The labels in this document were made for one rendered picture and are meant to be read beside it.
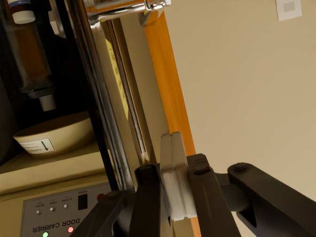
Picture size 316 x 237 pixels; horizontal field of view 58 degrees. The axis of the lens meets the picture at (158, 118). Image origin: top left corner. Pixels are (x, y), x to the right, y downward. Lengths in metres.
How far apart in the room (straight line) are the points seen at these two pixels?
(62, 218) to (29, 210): 0.06
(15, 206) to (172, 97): 0.33
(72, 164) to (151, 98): 0.45
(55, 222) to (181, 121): 0.26
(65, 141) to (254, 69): 0.63
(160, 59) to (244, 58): 0.58
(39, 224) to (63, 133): 0.16
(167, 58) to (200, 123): 0.57
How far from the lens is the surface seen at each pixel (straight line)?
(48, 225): 0.52
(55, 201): 0.53
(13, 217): 0.56
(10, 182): 0.60
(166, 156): 0.17
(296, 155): 1.06
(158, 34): 0.39
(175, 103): 0.39
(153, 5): 0.20
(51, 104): 0.60
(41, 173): 0.56
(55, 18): 0.20
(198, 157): 0.18
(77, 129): 0.56
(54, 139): 0.56
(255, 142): 0.99
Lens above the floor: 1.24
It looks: 11 degrees up
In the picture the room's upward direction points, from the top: 166 degrees clockwise
